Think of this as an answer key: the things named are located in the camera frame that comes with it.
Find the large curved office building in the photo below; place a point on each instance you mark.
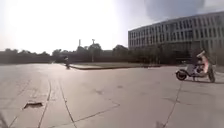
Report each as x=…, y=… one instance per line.
x=180, y=33

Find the white and orange scooter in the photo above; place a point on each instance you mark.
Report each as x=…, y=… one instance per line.
x=196, y=71

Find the green lawn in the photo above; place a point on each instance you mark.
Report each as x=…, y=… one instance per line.
x=110, y=64

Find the tall lamp pole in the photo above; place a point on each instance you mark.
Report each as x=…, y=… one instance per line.
x=93, y=50

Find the dark kerb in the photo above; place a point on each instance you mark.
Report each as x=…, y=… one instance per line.
x=100, y=68

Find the row of dark trees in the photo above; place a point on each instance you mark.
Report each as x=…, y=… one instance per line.
x=33, y=57

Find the person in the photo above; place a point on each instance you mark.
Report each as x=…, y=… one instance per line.
x=67, y=62

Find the row of small trees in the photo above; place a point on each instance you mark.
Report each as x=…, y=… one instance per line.
x=160, y=55

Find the grey stone slab plaza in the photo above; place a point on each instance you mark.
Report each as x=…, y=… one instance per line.
x=116, y=96

